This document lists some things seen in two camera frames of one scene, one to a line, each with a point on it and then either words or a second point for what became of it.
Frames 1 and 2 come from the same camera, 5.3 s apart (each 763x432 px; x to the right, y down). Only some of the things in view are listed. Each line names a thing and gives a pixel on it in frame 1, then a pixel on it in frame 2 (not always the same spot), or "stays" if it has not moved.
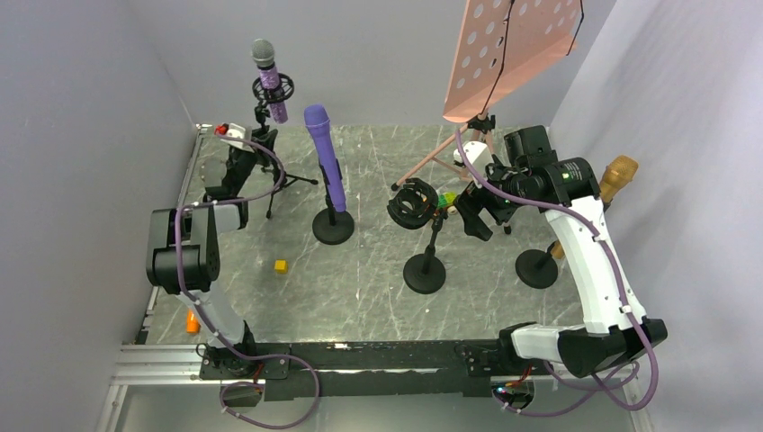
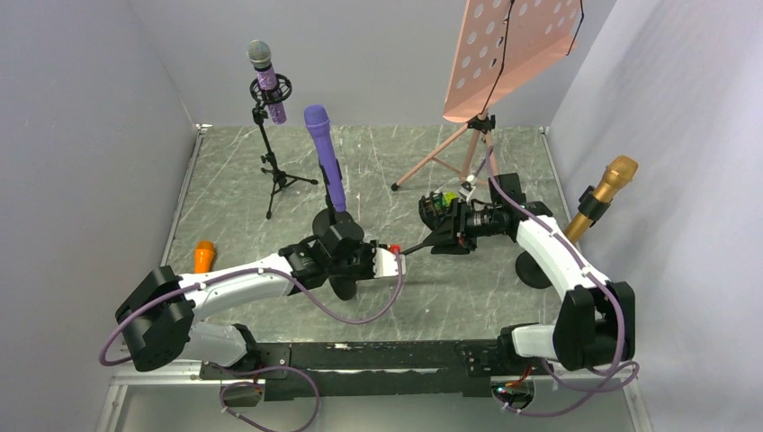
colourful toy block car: [445, 200] stays
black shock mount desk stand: [415, 206] → [345, 287]
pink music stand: [502, 44] stays
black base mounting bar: [309, 371] stays
